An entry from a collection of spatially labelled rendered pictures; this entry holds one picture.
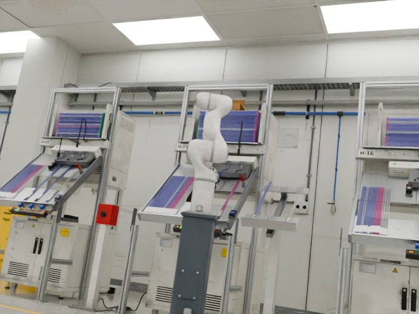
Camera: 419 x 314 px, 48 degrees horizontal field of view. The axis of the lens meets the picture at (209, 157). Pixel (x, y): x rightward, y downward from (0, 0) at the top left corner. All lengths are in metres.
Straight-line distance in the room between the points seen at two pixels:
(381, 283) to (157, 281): 1.58
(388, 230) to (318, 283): 2.05
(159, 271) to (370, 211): 1.59
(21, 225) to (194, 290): 2.31
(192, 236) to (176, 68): 3.76
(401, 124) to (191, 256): 1.81
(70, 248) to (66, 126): 1.17
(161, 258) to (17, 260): 1.38
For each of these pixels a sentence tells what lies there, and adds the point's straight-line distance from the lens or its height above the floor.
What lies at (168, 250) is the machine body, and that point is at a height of 0.50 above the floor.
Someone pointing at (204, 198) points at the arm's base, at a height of 0.79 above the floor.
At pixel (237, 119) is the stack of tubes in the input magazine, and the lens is 3.78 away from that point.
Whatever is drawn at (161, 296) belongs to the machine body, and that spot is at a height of 0.16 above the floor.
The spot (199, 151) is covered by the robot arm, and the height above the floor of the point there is 1.05.
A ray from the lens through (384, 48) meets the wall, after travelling 5.45.
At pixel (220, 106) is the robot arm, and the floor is 1.37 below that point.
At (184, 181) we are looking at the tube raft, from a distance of 3.66.
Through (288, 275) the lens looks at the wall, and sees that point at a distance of 5.01.
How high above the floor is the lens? 0.48
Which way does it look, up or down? 12 degrees up
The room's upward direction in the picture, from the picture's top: 8 degrees clockwise
